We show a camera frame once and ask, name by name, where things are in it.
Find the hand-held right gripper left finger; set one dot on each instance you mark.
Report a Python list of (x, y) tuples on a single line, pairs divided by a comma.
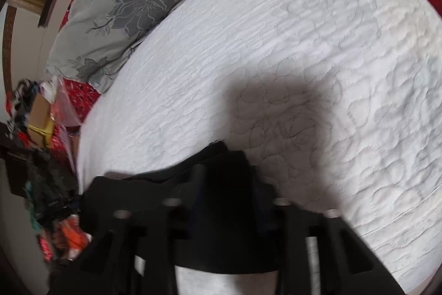
[(198, 184)]

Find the black pants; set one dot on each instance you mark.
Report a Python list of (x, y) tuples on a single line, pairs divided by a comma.
[(224, 177)]

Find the pile of clothes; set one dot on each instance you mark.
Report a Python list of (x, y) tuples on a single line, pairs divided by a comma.
[(20, 98)]

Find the white quilted blanket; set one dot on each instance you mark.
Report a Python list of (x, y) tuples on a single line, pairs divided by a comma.
[(276, 39)]

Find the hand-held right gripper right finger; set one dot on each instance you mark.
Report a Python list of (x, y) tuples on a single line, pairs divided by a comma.
[(264, 201)]

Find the clear plastic bag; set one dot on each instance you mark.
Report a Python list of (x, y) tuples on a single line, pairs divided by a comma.
[(64, 108)]

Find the dark jacket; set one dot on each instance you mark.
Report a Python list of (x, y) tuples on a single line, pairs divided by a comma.
[(51, 177)]

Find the cardboard box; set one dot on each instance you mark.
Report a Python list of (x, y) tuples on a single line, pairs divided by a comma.
[(39, 112)]

